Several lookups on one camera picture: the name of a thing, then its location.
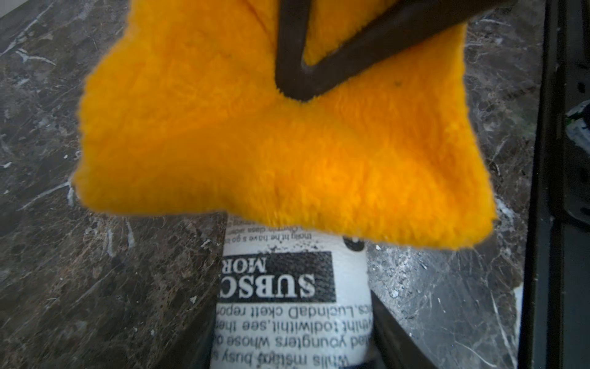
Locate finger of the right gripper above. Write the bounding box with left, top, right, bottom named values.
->
left=275, top=0, right=501, bottom=101

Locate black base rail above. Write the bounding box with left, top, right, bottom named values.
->
left=518, top=1, right=589, bottom=368

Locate orange microfiber cloth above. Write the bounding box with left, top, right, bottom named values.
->
left=73, top=1, right=496, bottom=249

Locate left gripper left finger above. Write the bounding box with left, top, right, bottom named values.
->
left=156, top=297, right=217, bottom=369

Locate newspaper print eyeglass case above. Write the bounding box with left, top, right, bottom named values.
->
left=210, top=216, right=377, bottom=368

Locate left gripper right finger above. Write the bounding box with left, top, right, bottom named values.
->
left=371, top=292, right=436, bottom=369

